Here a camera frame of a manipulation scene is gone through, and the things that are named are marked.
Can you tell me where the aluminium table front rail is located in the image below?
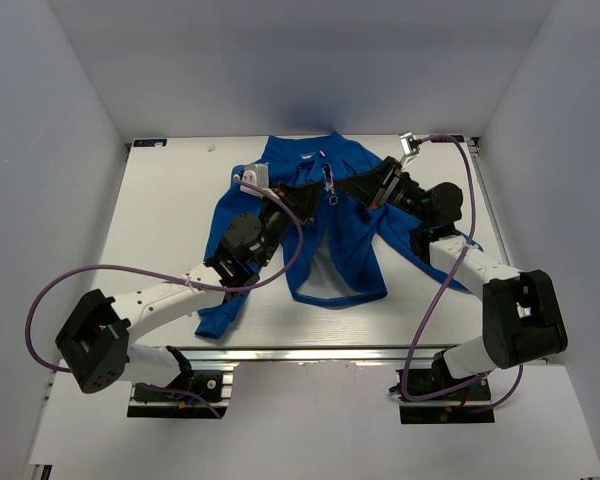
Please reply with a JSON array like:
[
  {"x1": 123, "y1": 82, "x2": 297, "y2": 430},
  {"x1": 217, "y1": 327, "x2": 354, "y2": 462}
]
[{"x1": 124, "y1": 345, "x2": 546, "y2": 364}]

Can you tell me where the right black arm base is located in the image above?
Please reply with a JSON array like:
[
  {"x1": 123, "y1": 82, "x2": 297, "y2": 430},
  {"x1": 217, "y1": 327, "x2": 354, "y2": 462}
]
[{"x1": 388, "y1": 352, "x2": 495, "y2": 425}]

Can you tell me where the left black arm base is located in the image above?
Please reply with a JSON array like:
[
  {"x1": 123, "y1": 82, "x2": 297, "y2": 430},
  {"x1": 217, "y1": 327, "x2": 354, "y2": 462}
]
[{"x1": 127, "y1": 346, "x2": 228, "y2": 420}]

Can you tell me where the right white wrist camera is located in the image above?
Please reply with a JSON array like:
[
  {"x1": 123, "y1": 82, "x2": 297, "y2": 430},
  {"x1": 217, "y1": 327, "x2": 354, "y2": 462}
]
[{"x1": 399, "y1": 132, "x2": 422, "y2": 170}]

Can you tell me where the blue fleece jacket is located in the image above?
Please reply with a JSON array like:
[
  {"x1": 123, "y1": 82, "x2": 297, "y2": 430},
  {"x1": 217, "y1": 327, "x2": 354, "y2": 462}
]
[{"x1": 196, "y1": 132, "x2": 447, "y2": 340}]

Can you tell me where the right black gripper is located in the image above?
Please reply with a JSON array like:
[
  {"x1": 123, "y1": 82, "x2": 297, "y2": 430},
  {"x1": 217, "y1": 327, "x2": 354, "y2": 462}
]
[{"x1": 333, "y1": 156, "x2": 430, "y2": 226}]

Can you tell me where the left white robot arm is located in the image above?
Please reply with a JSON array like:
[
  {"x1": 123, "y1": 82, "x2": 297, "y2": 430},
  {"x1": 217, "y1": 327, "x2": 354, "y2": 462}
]
[{"x1": 56, "y1": 175, "x2": 322, "y2": 399}]

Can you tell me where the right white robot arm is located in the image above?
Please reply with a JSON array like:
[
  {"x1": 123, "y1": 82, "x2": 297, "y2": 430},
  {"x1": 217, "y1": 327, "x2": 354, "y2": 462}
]
[{"x1": 335, "y1": 157, "x2": 568, "y2": 399}]

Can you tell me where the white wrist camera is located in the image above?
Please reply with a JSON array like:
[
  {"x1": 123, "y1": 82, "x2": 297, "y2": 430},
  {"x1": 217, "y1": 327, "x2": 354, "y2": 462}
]
[
  {"x1": 399, "y1": 132, "x2": 422, "y2": 170},
  {"x1": 232, "y1": 163, "x2": 275, "y2": 198}
]

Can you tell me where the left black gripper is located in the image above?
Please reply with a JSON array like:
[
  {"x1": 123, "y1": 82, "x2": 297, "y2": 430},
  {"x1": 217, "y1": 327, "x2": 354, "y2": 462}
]
[{"x1": 255, "y1": 181, "x2": 324, "y2": 268}]

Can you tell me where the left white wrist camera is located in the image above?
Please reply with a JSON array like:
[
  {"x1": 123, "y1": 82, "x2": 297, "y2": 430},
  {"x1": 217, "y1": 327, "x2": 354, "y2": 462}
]
[{"x1": 232, "y1": 163, "x2": 275, "y2": 198}]

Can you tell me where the left blue table label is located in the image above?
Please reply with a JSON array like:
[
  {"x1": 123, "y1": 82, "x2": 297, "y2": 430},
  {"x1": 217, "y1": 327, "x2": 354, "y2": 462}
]
[{"x1": 132, "y1": 139, "x2": 167, "y2": 148}]

